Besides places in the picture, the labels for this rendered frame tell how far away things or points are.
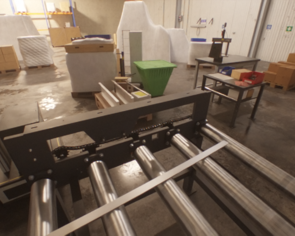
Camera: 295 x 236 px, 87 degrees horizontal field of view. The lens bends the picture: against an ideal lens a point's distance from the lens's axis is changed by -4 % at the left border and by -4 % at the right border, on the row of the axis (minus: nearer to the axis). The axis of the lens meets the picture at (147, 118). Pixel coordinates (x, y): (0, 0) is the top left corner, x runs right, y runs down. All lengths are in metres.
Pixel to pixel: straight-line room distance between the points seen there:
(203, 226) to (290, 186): 0.56
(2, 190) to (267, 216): 2.11
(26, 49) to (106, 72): 5.28
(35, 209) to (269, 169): 1.21
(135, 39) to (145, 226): 4.01
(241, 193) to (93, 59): 3.87
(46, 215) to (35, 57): 8.35
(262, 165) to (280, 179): 0.11
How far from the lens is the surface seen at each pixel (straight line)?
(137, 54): 4.60
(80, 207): 1.02
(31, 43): 8.89
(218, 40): 4.27
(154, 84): 3.60
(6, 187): 2.14
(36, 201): 0.96
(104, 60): 4.17
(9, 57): 8.92
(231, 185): 0.97
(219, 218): 1.94
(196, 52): 7.57
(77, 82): 4.47
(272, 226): 0.93
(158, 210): 1.86
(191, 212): 0.81
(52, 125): 0.95
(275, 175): 1.16
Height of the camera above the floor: 1.60
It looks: 30 degrees down
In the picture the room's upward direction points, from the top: straight up
